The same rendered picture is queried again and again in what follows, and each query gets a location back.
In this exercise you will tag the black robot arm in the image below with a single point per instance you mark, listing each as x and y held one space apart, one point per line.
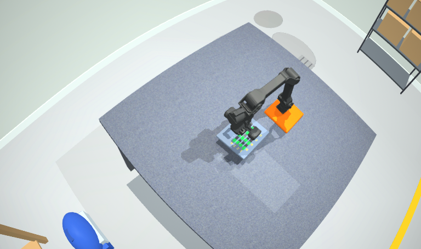
256 98

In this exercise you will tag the light blue switch panel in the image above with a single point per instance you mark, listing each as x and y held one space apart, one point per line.
242 145

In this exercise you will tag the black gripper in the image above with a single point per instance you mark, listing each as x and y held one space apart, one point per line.
253 133

